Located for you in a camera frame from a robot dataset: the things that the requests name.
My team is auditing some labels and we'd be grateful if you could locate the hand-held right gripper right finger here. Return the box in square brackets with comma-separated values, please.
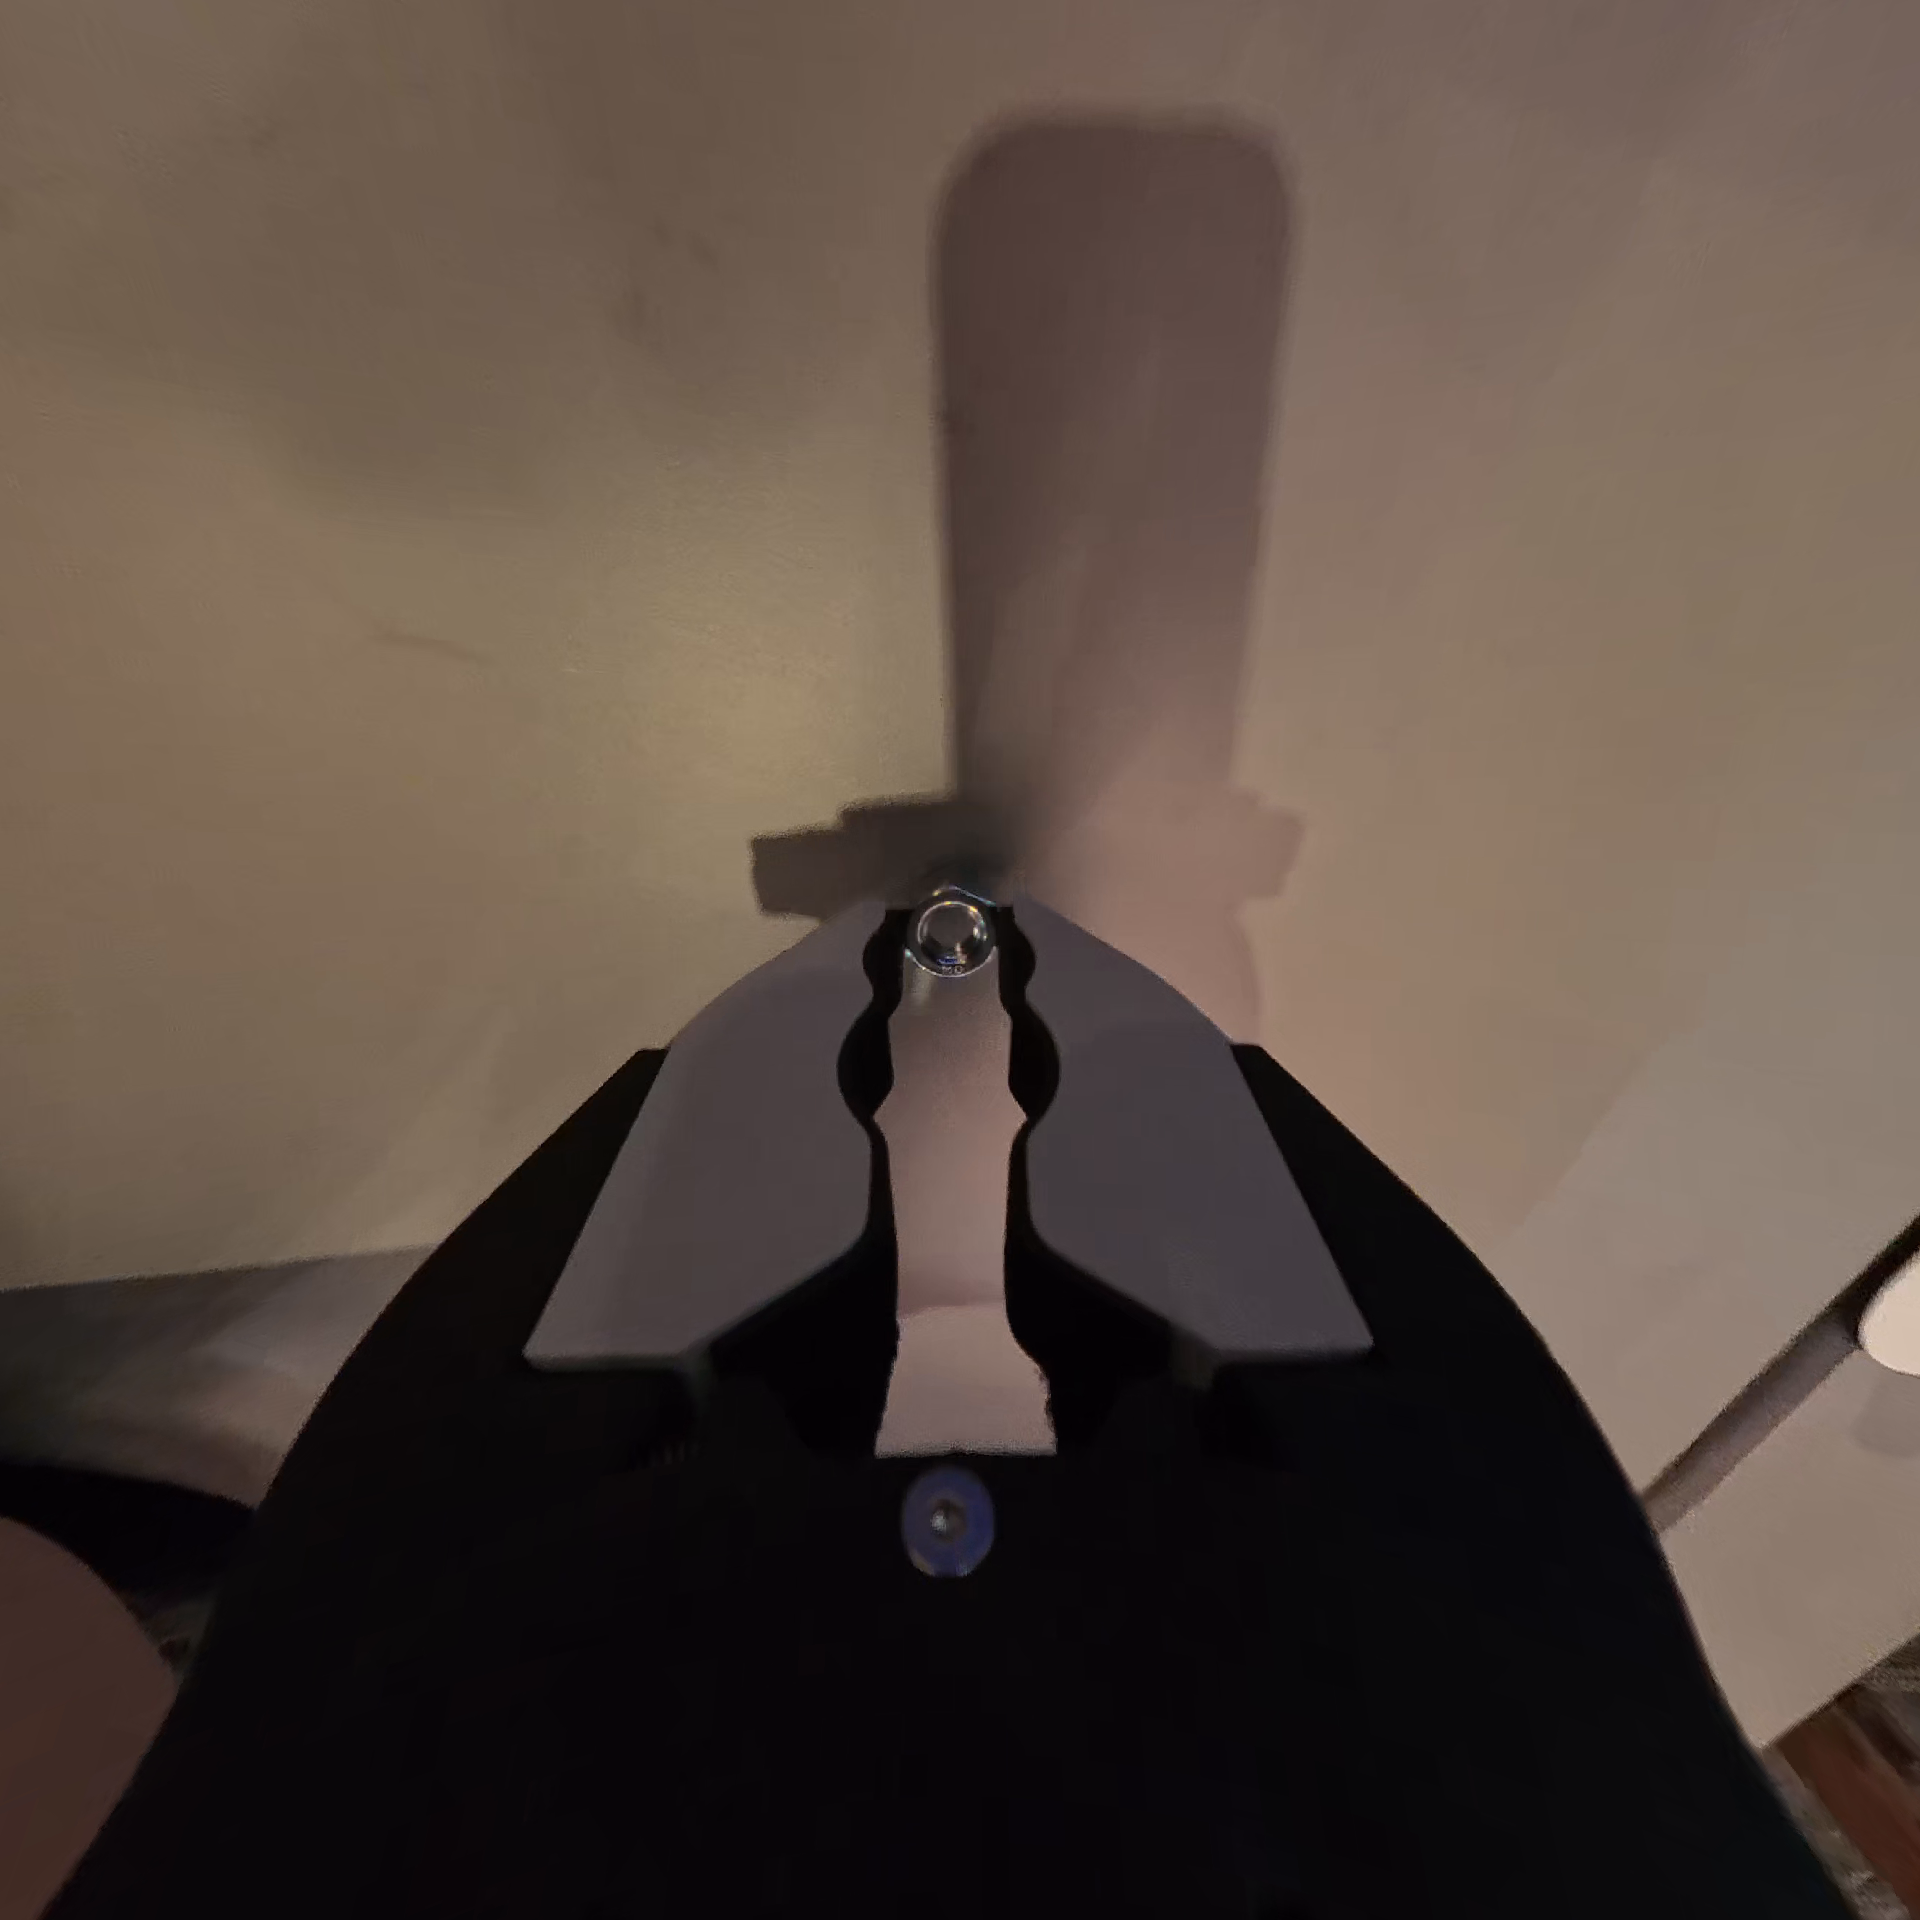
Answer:
[999, 902, 1374, 1372]

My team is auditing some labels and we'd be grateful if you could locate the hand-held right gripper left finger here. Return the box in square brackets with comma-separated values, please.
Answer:
[520, 902, 901, 1374]

